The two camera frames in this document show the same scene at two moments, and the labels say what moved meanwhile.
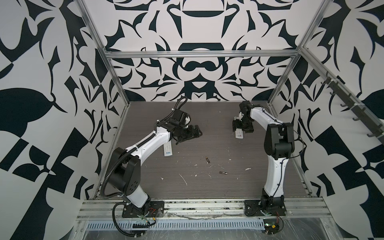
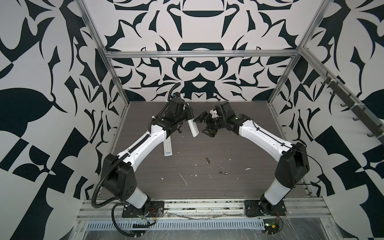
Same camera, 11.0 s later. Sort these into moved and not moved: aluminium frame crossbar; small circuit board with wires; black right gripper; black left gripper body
Moved: black left gripper body; black right gripper
Not moved: small circuit board with wires; aluminium frame crossbar
